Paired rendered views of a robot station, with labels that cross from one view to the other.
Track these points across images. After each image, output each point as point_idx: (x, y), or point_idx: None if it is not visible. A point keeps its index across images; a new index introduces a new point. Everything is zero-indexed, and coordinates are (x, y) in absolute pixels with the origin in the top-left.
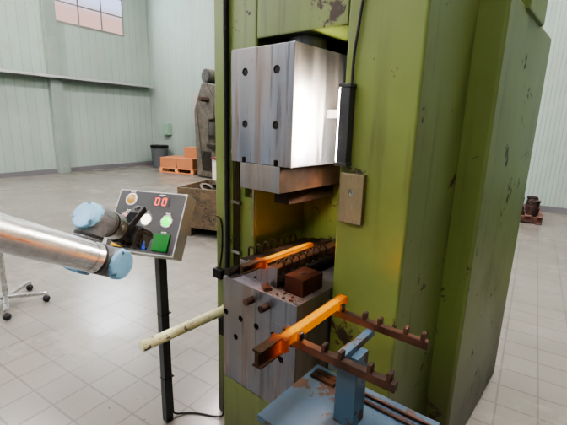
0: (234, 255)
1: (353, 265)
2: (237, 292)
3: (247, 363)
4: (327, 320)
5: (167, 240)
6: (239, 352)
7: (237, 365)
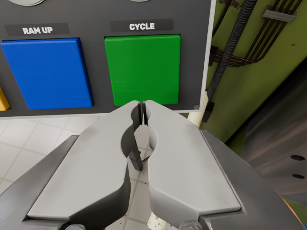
0: (267, 22)
1: None
2: None
3: (304, 191)
4: None
5: (175, 62)
6: (290, 183)
7: (274, 185)
